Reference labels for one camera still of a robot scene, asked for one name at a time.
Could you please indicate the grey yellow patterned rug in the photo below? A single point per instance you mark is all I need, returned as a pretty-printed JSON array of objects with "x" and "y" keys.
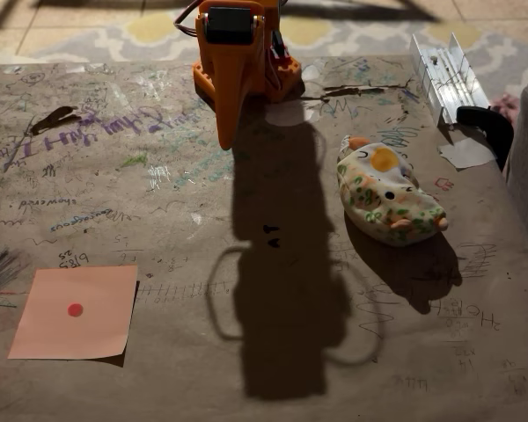
[{"x": 114, "y": 41}]

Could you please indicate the small red round object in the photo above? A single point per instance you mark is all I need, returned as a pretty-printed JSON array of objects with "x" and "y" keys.
[{"x": 75, "y": 310}]

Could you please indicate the scribbled brown paper cover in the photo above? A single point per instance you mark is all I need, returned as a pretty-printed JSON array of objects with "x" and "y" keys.
[{"x": 158, "y": 246}]

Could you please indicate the aluminium rail profile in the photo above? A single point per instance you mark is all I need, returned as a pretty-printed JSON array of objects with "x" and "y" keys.
[{"x": 449, "y": 79}]

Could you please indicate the black connector plug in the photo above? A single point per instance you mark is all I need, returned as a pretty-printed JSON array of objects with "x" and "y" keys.
[{"x": 279, "y": 44}]

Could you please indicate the pink sticky note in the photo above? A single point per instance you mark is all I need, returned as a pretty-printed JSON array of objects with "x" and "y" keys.
[{"x": 77, "y": 334}]

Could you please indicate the spotted plush toy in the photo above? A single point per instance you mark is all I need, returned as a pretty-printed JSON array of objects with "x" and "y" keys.
[{"x": 389, "y": 198}]

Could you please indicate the orange gripper black servo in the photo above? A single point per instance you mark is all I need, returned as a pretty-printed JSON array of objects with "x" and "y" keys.
[{"x": 229, "y": 66}]

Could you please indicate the white paper scrap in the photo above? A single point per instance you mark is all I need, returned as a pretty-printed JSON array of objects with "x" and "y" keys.
[{"x": 466, "y": 154}]

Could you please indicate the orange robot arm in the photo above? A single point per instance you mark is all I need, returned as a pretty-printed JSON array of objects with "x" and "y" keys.
[{"x": 286, "y": 70}]

